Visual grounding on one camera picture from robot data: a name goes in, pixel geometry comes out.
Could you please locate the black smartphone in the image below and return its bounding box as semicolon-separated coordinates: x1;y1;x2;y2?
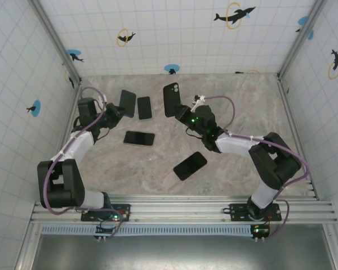
119;89;137;118
173;151;208;182
123;130;156;147
137;96;153;121

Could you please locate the black phone case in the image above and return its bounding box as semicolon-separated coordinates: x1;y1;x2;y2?
162;82;183;118

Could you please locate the dark phone case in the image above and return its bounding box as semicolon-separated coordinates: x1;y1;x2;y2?
173;151;208;182

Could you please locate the penguin blue circle sticker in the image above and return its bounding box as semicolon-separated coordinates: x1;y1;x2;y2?
163;64;181;75

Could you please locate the black animal blue circle sticker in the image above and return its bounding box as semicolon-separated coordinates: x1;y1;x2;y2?
26;99;42;118

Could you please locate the small black connector box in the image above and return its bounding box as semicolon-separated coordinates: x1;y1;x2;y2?
94;226;116;242
250;224;270;242

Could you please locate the grey metal sheet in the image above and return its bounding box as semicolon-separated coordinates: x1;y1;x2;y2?
30;235;337;270

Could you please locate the aluminium side rail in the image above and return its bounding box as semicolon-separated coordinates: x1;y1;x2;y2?
277;73;319;201
46;83;84;201

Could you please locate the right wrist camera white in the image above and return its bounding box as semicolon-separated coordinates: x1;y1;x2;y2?
193;94;208;112

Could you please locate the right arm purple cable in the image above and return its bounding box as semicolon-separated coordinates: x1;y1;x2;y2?
205;95;311;241

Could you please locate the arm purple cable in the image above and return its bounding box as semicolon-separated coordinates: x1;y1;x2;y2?
205;95;311;241
43;86;122;240

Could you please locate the small black animal ring sticker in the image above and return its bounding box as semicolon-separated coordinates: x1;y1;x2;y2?
64;70;75;90

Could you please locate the seal yellow ring sticker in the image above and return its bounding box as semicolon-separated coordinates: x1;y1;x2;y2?
117;28;137;47

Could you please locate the aluminium corner post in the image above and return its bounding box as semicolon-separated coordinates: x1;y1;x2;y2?
30;0;82;84
278;0;327;79

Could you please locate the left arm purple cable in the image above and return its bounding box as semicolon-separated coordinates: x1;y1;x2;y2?
43;86;122;240

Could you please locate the aluminium mounting rail beam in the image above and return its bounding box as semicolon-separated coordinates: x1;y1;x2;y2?
30;195;338;225

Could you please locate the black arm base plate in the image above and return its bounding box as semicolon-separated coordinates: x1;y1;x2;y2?
81;202;132;223
223;202;282;222

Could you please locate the white slotted cable duct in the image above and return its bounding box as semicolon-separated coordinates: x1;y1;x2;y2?
41;224;254;236

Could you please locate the dolphin yellow ring sticker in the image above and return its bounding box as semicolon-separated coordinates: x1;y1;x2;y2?
213;2;256;30

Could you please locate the blue patches wall sticker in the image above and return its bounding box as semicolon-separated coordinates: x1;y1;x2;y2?
295;15;315;41

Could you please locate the seahorse yellow ring sticker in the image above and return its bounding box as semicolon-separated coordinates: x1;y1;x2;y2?
327;49;338;80

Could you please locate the aluminium frame leg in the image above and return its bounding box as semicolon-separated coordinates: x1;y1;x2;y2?
323;223;338;270
15;223;42;270

